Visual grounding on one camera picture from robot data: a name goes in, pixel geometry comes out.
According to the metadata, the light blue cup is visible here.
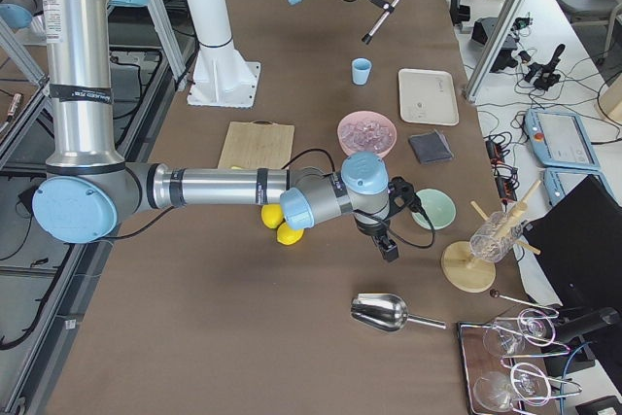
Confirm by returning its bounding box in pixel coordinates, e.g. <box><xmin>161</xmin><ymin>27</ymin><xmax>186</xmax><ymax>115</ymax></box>
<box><xmin>351</xmin><ymin>57</ymin><xmax>372</xmax><ymax>86</ymax></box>

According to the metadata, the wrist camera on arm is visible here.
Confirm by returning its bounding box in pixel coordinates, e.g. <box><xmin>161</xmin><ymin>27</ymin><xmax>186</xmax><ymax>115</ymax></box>
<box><xmin>388</xmin><ymin>176</ymin><xmax>424</xmax><ymax>219</ymax></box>

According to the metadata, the wooden cutting board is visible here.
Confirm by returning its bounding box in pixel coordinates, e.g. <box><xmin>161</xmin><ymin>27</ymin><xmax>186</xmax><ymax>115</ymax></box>
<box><xmin>218</xmin><ymin>121</ymin><xmax>294</xmax><ymax>169</ymax></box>

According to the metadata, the grey folded cloth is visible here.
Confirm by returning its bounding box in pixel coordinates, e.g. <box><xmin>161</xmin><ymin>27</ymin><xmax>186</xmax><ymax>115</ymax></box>
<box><xmin>408</xmin><ymin>130</ymin><xmax>454</xmax><ymax>164</ymax></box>

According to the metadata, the cream rabbit tray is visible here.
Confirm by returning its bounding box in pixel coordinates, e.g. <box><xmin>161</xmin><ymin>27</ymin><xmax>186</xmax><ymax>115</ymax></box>
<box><xmin>397</xmin><ymin>68</ymin><xmax>459</xmax><ymax>126</ymax></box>

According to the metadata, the blue teach pendant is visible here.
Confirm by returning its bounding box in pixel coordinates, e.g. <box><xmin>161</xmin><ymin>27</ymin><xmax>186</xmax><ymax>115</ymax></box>
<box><xmin>542</xmin><ymin>167</ymin><xmax>608</xmax><ymax>207</ymax></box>
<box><xmin>524</xmin><ymin>109</ymin><xmax>601</xmax><ymax>170</ymax></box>

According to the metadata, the steel muddler black tip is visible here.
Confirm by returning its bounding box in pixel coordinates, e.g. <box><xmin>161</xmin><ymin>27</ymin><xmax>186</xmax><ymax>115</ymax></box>
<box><xmin>362</xmin><ymin>0</ymin><xmax>400</xmax><ymax>45</ymax></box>

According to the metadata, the yellow lemon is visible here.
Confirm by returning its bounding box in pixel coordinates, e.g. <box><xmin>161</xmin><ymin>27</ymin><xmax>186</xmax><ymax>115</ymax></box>
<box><xmin>260</xmin><ymin>204</ymin><xmax>285</xmax><ymax>229</ymax></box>
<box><xmin>276</xmin><ymin>223</ymin><xmax>304</xmax><ymax>246</ymax></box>

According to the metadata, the mint green bowl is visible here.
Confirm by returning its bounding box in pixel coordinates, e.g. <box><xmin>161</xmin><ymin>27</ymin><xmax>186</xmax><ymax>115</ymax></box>
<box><xmin>412</xmin><ymin>189</ymin><xmax>457</xmax><ymax>231</ymax></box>

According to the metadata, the black framed glass rack tray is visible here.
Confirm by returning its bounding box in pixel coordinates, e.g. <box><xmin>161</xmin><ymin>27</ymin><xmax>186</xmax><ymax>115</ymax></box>
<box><xmin>457</xmin><ymin>322</ymin><xmax>582</xmax><ymax>414</ymax></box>

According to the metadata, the clear glass mug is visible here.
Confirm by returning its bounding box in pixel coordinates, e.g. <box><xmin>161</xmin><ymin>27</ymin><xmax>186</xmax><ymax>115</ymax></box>
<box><xmin>469</xmin><ymin>212</ymin><xmax>525</xmax><ymax>263</ymax></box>

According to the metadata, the wine glass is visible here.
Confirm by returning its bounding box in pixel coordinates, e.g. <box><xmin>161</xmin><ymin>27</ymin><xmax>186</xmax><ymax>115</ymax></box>
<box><xmin>473</xmin><ymin>363</ymin><xmax>552</xmax><ymax>414</ymax></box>
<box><xmin>483</xmin><ymin>308</ymin><xmax>556</xmax><ymax>357</ymax></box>

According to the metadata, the steel ice scoop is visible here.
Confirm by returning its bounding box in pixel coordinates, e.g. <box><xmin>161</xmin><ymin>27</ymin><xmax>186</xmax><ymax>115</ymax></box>
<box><xmin>351</xmin><ymin>293</ymin><xmax>447</xmax><ymax>332</ymax></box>

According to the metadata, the pink bowl of ice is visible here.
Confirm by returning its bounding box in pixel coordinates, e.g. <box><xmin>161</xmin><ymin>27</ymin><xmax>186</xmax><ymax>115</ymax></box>
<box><xmin>337</xmin><ymin>111</ymin><xmax>397</xmax><ymax>157</ymax></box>

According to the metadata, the aluminium frame post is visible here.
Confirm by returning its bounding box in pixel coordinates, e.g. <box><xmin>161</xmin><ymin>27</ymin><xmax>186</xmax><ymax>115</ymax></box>
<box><xmin>464</xmin><ymin>0</ymin><xmax>524</xmax><ymax>103</ymax></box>

